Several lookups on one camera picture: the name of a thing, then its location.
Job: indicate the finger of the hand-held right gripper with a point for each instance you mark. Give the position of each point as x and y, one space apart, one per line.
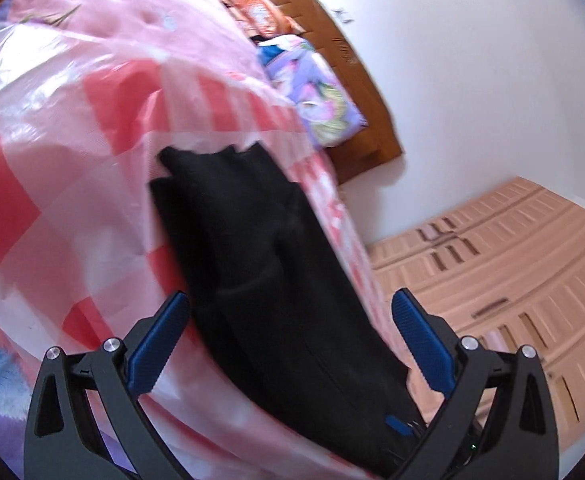
400 424

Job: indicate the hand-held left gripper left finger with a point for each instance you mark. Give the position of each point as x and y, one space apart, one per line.
155 345

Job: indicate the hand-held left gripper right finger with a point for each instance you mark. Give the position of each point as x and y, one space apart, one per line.
420 340

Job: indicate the black pants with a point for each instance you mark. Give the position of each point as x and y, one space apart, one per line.
272 285

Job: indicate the light wooden wardrobe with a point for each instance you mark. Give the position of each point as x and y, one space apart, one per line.
512 270

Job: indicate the bed with pink checked sheet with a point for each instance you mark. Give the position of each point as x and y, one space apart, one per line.
97 160

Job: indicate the carved wooden headboard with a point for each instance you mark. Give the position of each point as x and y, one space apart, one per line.
352 95

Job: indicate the purple floral pillow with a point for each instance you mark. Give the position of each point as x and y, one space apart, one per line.
317 95

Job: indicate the pink floral pillow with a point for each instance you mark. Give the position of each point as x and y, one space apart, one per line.
257 10

